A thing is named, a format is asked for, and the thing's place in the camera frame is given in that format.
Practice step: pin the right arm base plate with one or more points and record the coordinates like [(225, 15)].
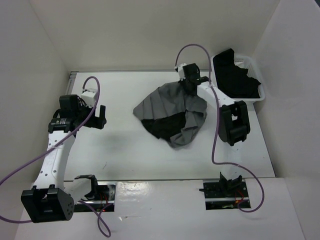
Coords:
[(217, 199)]

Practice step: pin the black skirt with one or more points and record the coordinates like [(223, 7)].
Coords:
[(233, 80)]

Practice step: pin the white plastic basket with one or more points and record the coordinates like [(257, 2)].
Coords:
[(248, 63)]

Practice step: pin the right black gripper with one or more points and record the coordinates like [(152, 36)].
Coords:
[(182, 81)]

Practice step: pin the grey pleated skirt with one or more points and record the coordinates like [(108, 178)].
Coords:
[(170, 114)]

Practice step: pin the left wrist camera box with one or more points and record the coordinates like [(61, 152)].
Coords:
[(89, 96)]

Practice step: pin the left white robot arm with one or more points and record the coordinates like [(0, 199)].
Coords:
[(48, 200)]

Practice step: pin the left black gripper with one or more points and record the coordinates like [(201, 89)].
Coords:
[(97, 122)]

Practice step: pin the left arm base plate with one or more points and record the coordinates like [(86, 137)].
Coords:
[(104, 199)]

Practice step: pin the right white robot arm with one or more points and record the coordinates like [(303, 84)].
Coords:
[(232, 125)]

